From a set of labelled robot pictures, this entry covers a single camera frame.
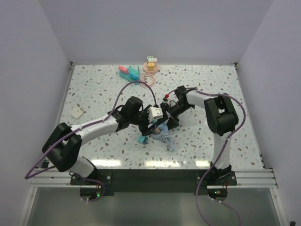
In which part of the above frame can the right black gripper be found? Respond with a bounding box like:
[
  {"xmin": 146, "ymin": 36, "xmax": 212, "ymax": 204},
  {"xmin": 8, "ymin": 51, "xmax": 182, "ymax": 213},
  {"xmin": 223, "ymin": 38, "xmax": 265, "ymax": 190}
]
[{"xmin": 157, "ymin": 103, "xmax": 193, "ymax": 132}]

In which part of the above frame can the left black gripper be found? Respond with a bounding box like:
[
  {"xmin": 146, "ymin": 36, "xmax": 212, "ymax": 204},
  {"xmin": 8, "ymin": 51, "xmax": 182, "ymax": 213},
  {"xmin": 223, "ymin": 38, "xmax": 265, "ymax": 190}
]
[{"xmin": 130, "ymin": 105, "xmax": 157, "ymax": 136}]

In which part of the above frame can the brown pink plug adapter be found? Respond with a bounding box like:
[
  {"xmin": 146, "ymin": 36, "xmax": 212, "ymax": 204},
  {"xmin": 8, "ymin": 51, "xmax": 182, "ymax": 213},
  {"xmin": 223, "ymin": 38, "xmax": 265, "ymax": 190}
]
[{"xmin": 153, "ymin": 128, "xmax": 161, "ymax": 134}]

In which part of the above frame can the teal plug adapter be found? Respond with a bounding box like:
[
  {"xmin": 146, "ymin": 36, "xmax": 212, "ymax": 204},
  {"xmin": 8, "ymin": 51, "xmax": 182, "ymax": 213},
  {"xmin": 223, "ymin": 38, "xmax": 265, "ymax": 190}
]
[{"xmin": 137, "ymin": 135, "xmax": 149, "ymax": 145}]

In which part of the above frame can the blue cord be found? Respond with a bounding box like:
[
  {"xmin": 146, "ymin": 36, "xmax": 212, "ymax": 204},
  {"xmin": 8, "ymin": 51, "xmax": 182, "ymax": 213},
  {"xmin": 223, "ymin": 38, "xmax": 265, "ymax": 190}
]
[{"xmin": 159, "ymin": 133, "xmax": 177, "ymax": 152}]

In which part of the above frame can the yellow plug adapter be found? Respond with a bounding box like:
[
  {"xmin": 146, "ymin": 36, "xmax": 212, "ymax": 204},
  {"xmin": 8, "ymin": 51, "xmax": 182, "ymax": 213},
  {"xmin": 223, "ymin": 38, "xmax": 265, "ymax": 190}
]
[{"xmin": 147, "ymin": 63, "xmax": 156, "ymax": 71}]

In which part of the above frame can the pink round power socket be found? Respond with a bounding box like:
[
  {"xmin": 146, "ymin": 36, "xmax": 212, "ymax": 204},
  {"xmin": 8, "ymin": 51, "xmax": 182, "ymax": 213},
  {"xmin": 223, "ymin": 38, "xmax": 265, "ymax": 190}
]
[{"xmin": 143, "ymin": 62, "xmax": 159, "ymax": 75}]

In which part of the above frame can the blue round power socket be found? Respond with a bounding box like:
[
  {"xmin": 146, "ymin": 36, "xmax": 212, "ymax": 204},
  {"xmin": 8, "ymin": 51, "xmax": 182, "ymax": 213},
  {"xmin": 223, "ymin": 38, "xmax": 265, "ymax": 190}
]
[{"xmin": 151, "ymin": 123, "xmax": 171, "ymax": 142}]

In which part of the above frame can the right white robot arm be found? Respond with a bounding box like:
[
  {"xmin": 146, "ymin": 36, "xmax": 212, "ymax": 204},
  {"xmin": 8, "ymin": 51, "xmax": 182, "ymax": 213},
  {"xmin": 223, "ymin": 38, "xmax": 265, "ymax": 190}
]
[{"xmin": 160, "ymin": 86, "xmax": 240, "ymax": 185}]

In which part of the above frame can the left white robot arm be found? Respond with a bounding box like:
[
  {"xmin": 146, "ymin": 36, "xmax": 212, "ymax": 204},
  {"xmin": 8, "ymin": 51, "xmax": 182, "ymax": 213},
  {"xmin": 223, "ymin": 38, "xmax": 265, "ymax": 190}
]
[{"xmin": 42, "ymin": 97, "xmax": 161, "ymax": 185}]

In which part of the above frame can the blue plug on teal strip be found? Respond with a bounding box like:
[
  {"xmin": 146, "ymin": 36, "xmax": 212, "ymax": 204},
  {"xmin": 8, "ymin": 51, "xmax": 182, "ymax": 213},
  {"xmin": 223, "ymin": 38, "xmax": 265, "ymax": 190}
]
[{"xmin": 128, "ymin": 72, "xmax": 139, "ymax": 80}]

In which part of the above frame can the white plug adapter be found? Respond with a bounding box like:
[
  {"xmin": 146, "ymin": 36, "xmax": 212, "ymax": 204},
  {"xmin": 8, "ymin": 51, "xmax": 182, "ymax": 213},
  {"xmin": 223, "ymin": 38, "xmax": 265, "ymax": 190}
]
[{"xmin": 70, "ymin": 107, "xmax": 84, "ymax": 119}]

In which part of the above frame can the teal triangular power strip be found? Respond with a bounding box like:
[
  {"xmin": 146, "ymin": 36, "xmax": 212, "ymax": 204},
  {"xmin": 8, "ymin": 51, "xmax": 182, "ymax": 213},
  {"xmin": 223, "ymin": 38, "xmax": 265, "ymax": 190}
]
[{"xmin": 118, "ymin": 65, "xmax": 140, "ymax": 82}]

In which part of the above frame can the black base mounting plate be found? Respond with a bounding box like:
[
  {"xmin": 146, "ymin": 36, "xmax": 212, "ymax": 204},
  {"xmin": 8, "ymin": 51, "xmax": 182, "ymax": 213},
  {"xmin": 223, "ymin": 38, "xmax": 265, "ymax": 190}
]
[{"xmin": 70, "ymin": 167, "xmax": 238, "ymax": 200}]

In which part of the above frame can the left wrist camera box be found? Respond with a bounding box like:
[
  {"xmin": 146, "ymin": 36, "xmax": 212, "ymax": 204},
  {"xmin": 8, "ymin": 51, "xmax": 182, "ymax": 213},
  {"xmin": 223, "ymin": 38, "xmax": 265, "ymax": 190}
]
[{"xmin": 149, "ymin": 106, "xmax": 164, "ymax": 122}]

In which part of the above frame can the aluminium frame rail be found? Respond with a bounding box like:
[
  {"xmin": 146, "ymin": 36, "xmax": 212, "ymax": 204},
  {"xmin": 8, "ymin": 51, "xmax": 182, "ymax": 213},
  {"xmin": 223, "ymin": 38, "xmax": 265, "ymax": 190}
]
[{"xmin": 30, "ymin": 169, "xmax": 71, "ymax": 187}]

